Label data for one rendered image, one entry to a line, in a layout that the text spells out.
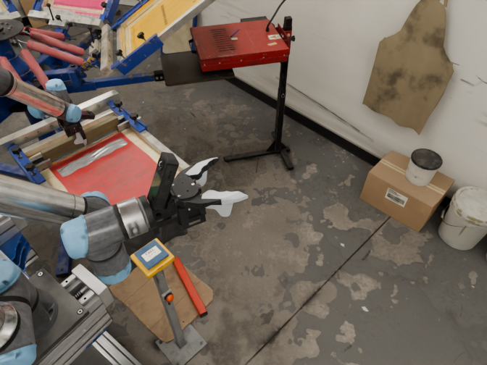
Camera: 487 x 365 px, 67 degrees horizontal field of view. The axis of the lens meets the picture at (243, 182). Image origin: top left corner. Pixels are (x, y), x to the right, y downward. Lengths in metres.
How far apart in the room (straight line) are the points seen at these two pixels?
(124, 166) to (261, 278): 1.19
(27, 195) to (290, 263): 2.05
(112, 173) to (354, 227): 1.79
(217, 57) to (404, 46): 1.23
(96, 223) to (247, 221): 2.15
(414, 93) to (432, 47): 0.31
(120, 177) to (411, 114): 2.03
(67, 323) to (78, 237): 0.46
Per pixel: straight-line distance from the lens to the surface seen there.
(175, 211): 0.78
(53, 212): 0.85
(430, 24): 2.68
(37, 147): 2.17
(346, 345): 2.46
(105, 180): 1.90
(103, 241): 0.75
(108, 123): 2.07
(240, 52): 2.47
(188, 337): 2.41
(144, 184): 1.82
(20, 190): 0.83
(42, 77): 2.45
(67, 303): 1.19
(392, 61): 2.85
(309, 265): 2.65
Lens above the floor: 2.25
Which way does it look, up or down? 47 degrees down
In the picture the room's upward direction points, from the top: straight up
